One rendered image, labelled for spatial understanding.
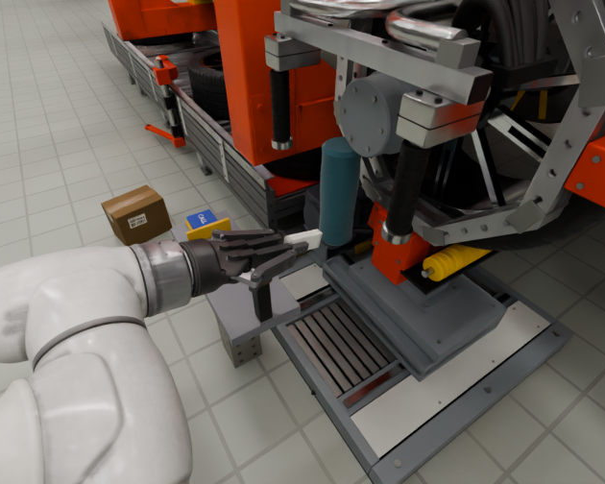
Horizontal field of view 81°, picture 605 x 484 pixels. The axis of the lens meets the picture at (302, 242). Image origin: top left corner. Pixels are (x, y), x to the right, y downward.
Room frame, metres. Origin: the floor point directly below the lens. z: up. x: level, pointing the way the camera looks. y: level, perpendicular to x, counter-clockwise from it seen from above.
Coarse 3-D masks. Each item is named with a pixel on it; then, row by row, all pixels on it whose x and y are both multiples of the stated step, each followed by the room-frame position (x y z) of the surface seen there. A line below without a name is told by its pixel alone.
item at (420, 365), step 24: (336, 264) 0.94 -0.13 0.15; (336, 288) 0.85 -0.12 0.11; (360, 288) 0.82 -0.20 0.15; (360, 312) 0.74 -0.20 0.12; (384, 312) 0.72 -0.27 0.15; (384, 336) 0.64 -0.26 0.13; (408, 336) 0.62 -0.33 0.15; (480, 336) 0.64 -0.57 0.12; (408, 360) 0.55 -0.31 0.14; (432, 360) 0.54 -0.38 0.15
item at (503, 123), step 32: (384, 32) 0.90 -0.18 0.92; (480, 64) 0.74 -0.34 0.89; (512, 96) 0.66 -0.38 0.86; (480, 128) 0.66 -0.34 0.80; (512, 128) 0.62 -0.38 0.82; (448, 160) 0.70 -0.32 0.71; (480, 160) 0.64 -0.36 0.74; (448, 192) 0.69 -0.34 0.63; (480, 192) 0.70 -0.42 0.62; (512, 192) 0.66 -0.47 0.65
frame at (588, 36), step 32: (576, 0) 0.50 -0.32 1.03; (576, 32) 0.49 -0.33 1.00; (352, 64) 0.86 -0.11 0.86; (576, 64) 0.47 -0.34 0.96; (576, 96) 0.46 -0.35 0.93; (576, 128) 0.44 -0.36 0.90; (544, 160) 0.46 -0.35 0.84; (576, 160) 0.43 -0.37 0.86; (384, 192) 0.71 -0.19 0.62; (544, 192) 0.44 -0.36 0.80; (416, 224) 0.61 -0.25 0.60; (448, 224) 0.55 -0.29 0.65; (480, 224) 0.50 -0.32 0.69; (512, 224) 0.46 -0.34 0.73; (544, 224) 0.44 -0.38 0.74
